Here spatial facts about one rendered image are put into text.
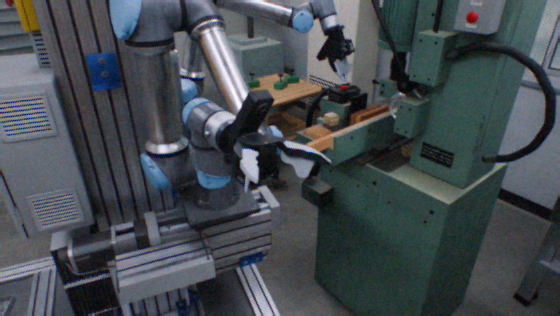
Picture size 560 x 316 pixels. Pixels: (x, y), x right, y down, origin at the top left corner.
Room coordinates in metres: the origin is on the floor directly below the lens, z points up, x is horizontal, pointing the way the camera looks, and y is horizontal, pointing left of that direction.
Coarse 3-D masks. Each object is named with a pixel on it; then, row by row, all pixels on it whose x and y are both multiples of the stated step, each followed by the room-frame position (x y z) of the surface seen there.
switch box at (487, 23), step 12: (468, 0) 1.16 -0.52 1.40; (480, 0) 1.13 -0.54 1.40; (492, 0) 1.11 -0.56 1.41; (504, 0) 1.13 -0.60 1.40; (468, 12) 1.15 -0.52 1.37; (480, 12) 1.12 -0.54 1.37; (492, 12) 1.10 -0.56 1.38; (456, 24) 1.17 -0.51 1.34; (480, 24) 1.12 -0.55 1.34; (492, 24) 1.11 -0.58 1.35
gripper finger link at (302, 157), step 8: (288, 144) 0.61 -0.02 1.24; (296, 144) 0.61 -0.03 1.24; (288, 152) 0.60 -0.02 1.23; (296, 152) 0.60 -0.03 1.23; (304, 152) 0.59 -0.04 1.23; (312, 152) 0.59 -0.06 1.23; (288, 160) 0.61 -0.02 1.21; (296, 160) 0.60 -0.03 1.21; (304, 160) 0.60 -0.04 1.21; (312, 160) 0.59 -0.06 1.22; (320, 160) 0.58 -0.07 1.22; (328, 160) 0.57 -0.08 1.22; (296, 168) 0.60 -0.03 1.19; (304, 168) 0.60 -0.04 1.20; (304, 176) 0.60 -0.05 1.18
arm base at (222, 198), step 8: (200, 184) 1.01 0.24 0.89; (232, 184) 1.03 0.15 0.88; (200, 192) 1.00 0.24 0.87; (208, 192) 0.99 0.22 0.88; (216, 192) 0.99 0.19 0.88; (224, 192) 1.00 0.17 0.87; (232, 192) 1.02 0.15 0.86; (200, 200) 1.00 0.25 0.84; (208, 200) 0.99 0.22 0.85; (216, 200) 0.98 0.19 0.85; (224, 200) 0.99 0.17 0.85; (232, 200) 1.00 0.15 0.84; (208, 208) 0.98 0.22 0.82; (216, 208) 0.98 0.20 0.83; (224, 208) 0.99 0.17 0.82
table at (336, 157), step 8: (384, 104) 1.67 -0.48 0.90; (320, 120) 1.57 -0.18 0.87; (344, 120) 1.49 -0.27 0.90; (328, 128) 1.41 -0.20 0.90; (336, 128) 1.41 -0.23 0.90; (344, 128) 1.41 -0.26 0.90; (392, 128) 1.43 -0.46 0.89; (296, 136) 1.38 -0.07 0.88; (304, 136) 1.34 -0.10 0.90; (368, 136) 1.34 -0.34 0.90; (376, 136) 1.37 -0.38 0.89; (384, 136) 1.40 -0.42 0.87; (392, 136) 1.44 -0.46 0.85; (304, 144) 1.34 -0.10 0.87; (352, 144) 1.28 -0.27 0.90; (360, 144) 1.31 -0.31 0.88; (368, 144) 1.34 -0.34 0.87; (376, 144) 1.37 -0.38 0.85; (320, 152) 1.27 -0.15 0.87; (328, 152) 1.24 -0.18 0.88; (336, 152) 1.22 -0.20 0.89; (344, 152) 1.25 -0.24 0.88; (352, 152) 1.28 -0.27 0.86; (360, 152) 1.31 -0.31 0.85; (336, 160) 1.22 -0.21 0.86; (344, 160) 1.25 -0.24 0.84
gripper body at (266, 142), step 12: (228, 120) 0.68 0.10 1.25; (252, 132) 0.64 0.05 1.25; (228, 144) 0.66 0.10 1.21; (252, 144) 0.59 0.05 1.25; (264, 144) 0.59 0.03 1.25; (228, 156) 0.65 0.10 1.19; (264, 156) 0.59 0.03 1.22; (276, 156) 0.61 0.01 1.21; (240, 168) 0.60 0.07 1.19; (264, 168) 0.60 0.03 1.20; (276, 168) 0.61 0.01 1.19; (276, 180) 0.61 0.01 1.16
